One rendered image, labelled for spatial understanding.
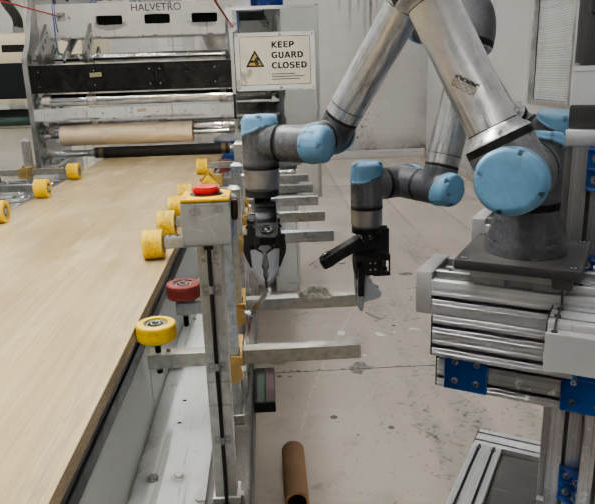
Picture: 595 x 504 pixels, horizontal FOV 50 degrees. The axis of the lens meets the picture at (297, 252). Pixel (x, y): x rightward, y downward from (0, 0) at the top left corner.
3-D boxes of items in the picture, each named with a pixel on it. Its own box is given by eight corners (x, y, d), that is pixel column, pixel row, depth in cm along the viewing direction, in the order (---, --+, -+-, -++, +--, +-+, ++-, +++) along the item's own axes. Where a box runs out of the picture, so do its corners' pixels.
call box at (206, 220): (234, 237, 99) (231, 187, 97) (232, 250, 92) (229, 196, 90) (188, 239, 99) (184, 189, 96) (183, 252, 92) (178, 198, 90)
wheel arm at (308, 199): (317, 203, 229) (317, 193, 228) (318, 205, 226) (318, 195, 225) (176, 209, 227) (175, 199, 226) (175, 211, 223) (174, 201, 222)
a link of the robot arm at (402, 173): (437, 198, 153) (402, 204, 147) (406, 192, 162) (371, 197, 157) (438, 165, 151) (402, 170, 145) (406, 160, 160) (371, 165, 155)
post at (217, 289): (241, 491, 110) (225, 235, 97) (240, 510, 105) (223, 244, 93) (215, 493, 109) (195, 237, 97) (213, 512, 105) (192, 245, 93)
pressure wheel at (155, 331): (162, 360, 138) (158, 310, 135) (187, 370, 134) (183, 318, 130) (132, 374, 132) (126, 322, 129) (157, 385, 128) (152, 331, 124)
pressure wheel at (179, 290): (204, 318, 161) (201, 275, 158) (201, 331, 153) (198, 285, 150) (172, 320, 161) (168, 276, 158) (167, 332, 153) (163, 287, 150)
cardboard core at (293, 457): (303, 440, 236) (309, 491, 208) (304, 459, 239) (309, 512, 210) (281, 441, 236) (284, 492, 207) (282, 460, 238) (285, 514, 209)
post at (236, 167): (250, 310, 208) (242, 161, 195) (250, 314, 204) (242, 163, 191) (239, 310, 208) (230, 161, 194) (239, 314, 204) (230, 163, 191)
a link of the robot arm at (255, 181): (279, 170, 130) (239, 172, 130) (280, 193, 132) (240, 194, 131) (279, 165, 137) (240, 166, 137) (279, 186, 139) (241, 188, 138)
